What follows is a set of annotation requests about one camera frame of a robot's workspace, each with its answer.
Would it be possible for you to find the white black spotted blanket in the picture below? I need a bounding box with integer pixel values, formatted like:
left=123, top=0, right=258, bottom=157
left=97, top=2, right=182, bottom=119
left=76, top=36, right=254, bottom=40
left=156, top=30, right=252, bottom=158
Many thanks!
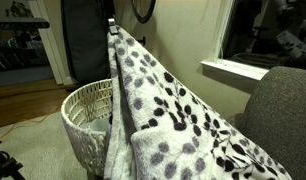
left=104, top=27, right=292, bottom=180

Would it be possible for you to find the white woven laundry basket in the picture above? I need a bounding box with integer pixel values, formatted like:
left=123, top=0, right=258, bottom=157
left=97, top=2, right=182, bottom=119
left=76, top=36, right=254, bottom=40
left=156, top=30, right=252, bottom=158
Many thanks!
left=61, top=79, right=112, bottom=176

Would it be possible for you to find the grey cloth in basket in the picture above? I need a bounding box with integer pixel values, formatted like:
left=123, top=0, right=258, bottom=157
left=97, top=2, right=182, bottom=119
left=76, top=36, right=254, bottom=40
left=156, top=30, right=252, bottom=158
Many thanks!
left=81, top=119, right=109, bottom=131

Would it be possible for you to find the grey fabric sofa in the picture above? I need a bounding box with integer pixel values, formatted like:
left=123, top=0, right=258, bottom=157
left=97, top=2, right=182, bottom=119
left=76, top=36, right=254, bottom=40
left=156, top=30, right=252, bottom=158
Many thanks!
left=233, top=66, right=306, bottom=180

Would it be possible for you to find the dark hanging bag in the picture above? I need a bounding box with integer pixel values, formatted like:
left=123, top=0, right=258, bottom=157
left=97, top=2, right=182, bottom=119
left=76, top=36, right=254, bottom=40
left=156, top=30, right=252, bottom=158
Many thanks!
left=61, top=0, right=115, bottom=84

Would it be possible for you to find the white window sill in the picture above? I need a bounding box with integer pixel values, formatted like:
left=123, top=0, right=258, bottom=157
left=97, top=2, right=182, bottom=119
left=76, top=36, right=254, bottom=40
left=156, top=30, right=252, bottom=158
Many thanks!
left=201, top=59, right=268, bottom=81

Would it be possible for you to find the black tripod leg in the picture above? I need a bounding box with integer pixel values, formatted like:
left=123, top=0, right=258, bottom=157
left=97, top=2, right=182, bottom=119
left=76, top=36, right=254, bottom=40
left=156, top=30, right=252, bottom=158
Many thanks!
left=0, top=141, right=25, bottom=180

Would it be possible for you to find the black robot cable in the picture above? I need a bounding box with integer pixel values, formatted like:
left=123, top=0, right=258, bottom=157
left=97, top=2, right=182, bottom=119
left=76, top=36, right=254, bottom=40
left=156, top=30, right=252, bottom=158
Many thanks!
left=130, top=0, right=157, bottom=25

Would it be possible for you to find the orange cable on floor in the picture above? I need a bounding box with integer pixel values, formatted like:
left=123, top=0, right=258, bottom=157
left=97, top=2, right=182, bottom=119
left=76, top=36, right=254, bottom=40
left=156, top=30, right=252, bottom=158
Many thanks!
left=0, top=99, right=66, bottom=141

